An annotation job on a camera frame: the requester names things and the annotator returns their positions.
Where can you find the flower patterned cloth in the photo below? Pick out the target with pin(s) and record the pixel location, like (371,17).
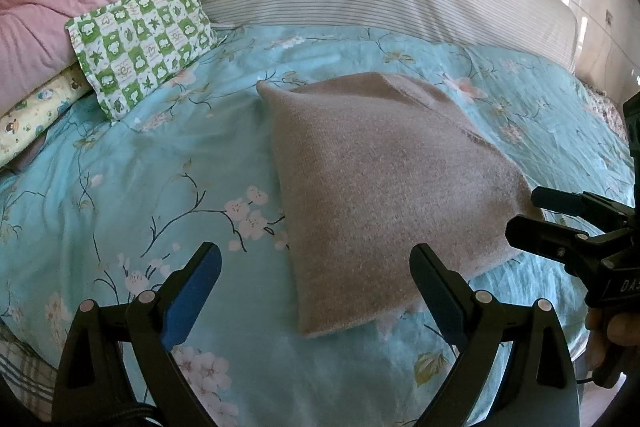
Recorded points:
(605,109)

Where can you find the wall socket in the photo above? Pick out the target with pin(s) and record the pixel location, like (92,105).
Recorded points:
(609,17)

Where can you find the yellow cartoon print pillow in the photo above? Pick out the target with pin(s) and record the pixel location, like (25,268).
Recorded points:
(40,112)

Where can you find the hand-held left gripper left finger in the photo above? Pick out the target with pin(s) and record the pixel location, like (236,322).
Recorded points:
(192,302)

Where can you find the person's right hand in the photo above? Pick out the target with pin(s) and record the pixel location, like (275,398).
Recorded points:
(595,337)

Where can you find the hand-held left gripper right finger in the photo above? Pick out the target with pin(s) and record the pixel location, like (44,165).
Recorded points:
(440,302)

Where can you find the green checked small pillow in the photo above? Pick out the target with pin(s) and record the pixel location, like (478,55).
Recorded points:
(145,42)

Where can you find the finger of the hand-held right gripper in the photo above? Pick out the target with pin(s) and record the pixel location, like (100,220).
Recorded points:
(560,201)
(545,239)

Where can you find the light blue floral bedsheet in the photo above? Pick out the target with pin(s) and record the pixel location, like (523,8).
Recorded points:
(150,167)

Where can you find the grey plaid cloth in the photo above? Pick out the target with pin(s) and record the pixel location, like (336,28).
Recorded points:
(25,377)

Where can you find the beige knit sweater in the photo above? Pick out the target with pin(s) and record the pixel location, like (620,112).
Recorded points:
(380,187)

